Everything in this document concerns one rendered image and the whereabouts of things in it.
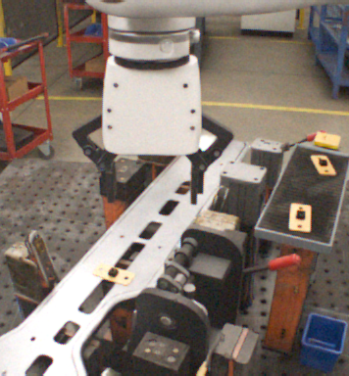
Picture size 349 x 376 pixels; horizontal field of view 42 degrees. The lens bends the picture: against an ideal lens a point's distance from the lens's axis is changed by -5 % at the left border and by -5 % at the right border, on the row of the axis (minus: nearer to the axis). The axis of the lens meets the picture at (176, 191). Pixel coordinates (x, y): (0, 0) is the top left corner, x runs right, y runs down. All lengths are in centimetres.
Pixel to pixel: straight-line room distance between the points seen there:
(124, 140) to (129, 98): 5
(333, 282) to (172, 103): 108
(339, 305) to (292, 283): 36
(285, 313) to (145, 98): 78
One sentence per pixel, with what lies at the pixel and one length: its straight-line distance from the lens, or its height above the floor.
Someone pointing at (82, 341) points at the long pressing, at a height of 100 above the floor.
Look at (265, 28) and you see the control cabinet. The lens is 734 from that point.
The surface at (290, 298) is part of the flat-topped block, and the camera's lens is 110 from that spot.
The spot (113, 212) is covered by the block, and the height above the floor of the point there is 92.
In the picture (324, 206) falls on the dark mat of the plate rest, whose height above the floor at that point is 116.
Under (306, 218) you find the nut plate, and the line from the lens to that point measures 88.
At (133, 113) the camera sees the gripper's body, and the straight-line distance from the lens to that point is 47.
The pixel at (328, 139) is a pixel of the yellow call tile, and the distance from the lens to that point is 121.
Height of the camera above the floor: 165
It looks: 32 degrees down
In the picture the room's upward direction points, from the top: straight up
